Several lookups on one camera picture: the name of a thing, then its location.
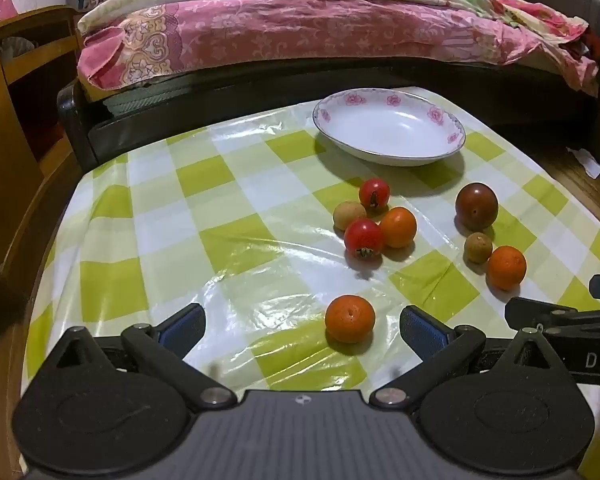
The tan longan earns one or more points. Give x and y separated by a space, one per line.
478 247
347 216

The green checked plastic tablecloth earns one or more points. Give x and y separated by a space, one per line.
205 240

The dark bed frame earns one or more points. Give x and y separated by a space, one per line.
110 135

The dark brown tomato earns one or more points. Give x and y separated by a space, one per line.
476 206

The pink floral blanket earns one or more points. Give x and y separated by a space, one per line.
290 25

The red cloth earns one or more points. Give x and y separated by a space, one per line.
589 46

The striped mattress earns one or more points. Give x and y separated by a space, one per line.
135 99

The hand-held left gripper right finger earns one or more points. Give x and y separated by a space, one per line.
425 331

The white paper scrap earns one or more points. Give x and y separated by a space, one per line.
587 160

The red cherry tomato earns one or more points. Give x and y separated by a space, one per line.
363 237
374 193

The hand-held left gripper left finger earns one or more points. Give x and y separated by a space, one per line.
182 329

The wooden furniture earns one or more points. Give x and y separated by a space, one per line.
25 110

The white floral plate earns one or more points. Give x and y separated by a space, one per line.
389 125

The small orange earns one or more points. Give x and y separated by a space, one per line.
350 318
400 227
506 267

